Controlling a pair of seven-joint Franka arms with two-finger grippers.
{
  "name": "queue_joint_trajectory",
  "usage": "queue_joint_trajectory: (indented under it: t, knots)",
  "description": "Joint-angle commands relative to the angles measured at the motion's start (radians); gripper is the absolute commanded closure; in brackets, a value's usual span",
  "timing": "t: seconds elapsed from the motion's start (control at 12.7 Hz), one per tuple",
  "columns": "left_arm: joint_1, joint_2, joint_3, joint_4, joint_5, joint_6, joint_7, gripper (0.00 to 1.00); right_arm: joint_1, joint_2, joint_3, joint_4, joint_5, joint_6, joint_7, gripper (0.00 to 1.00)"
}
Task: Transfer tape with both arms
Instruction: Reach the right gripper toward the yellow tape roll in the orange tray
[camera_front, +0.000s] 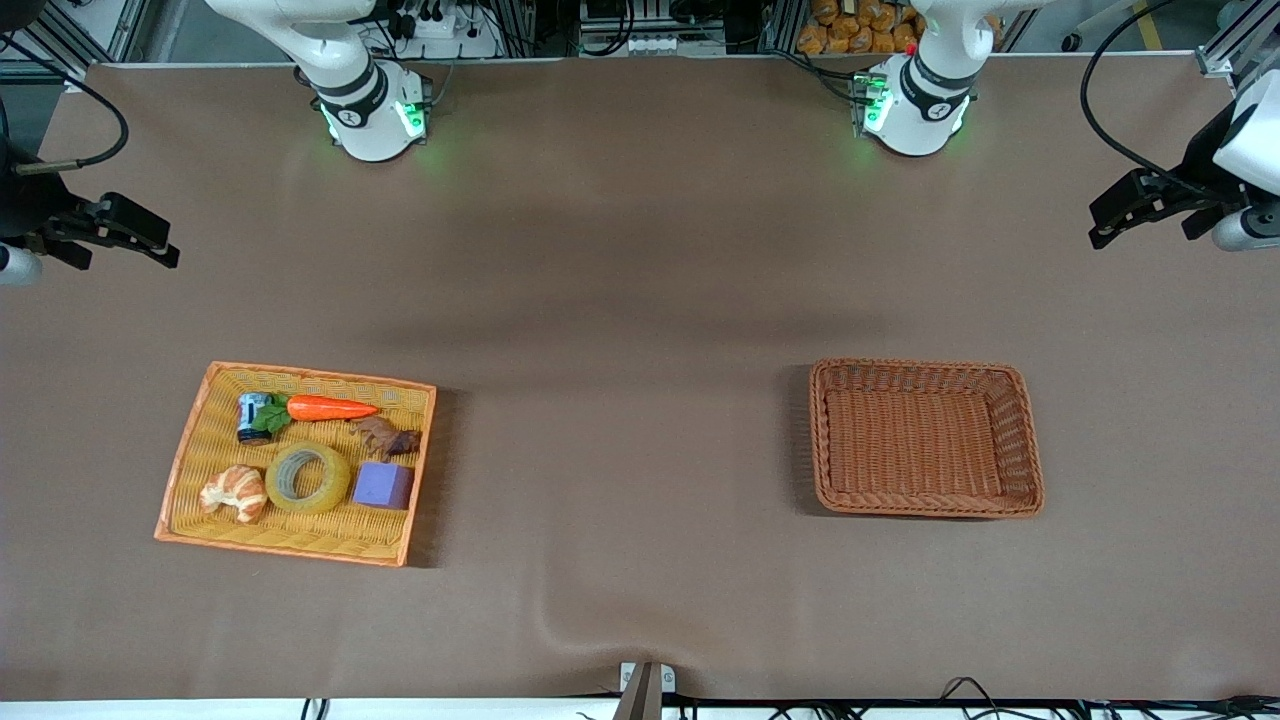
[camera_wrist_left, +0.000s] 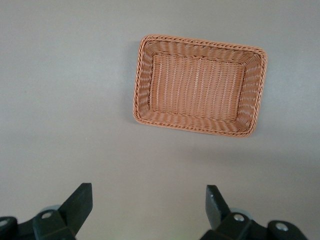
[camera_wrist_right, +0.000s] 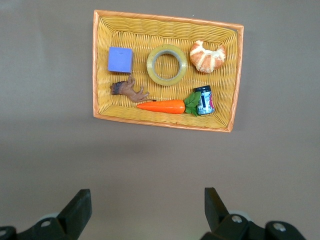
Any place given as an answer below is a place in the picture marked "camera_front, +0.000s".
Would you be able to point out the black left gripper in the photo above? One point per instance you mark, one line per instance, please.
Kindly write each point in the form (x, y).
(1203, 163)

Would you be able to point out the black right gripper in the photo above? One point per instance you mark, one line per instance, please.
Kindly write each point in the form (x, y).
(22, 208)

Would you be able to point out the yellow packing tape roll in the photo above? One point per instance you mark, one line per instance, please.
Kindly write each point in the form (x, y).
(340, 490)

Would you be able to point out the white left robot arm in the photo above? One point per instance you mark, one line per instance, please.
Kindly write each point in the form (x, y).
(915, 115)

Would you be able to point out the small blue can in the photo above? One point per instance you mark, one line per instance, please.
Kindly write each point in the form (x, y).
(250, 422)

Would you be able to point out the orange toy carrot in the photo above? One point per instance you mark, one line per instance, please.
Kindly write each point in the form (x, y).
(330, 408)

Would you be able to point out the toy croissant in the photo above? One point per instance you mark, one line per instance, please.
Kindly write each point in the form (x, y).
(235, 492)

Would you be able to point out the brown toy figure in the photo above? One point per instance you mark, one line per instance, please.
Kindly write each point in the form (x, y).
(385, 437)

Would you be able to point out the brown wicker basket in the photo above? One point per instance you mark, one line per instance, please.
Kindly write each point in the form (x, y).
(920, 440)

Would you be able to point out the orange woven tray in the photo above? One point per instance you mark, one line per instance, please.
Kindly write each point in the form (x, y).
(300, 535)

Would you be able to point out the purple block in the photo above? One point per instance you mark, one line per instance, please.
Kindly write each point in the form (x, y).
(382, 486)

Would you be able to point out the pile of orange snack bags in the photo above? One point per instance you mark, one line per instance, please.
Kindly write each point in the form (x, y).
(850, 25)

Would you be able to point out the white power strip with plugs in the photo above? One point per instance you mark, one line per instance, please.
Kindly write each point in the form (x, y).
(455, 30)

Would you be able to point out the brown table cloth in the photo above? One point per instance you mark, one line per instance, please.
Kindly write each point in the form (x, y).
(640, 300)

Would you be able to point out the small white power strip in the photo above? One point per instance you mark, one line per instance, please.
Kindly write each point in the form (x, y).
(660, 45)

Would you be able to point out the aluminium frame profile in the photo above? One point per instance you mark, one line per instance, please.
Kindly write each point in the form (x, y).
(1235, 45)
(90, 35)

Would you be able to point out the metal table bracket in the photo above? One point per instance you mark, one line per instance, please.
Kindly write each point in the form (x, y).
(645, 690)

